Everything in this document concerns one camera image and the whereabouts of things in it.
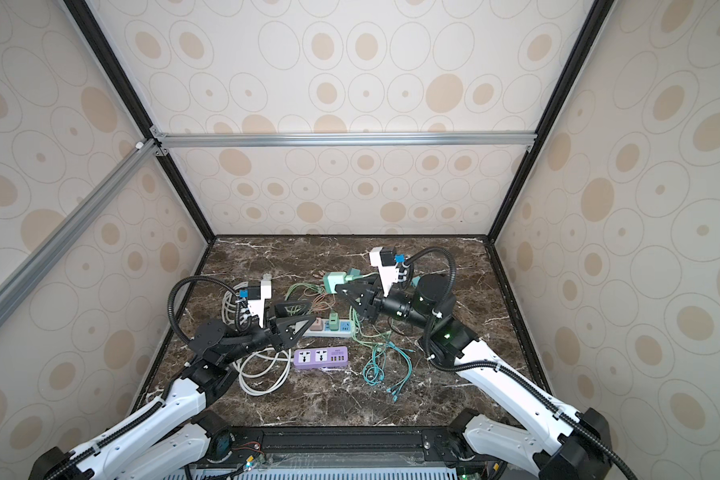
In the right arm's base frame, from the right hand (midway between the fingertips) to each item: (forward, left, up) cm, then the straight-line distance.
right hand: (341, 288), depth 61 cm
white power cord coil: (-4, +26, -35) cm, 44 cm away
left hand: (-4, +6, -5) cm, 9 cm away
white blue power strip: (+8, +2, -34) cm, 35 cm away
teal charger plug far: (+33, 0, -36) cm, 49 cm away
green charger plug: (+9, +5, -30) cm, 31 cm away
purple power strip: (-1, +9, -33) cm, 34 cm away
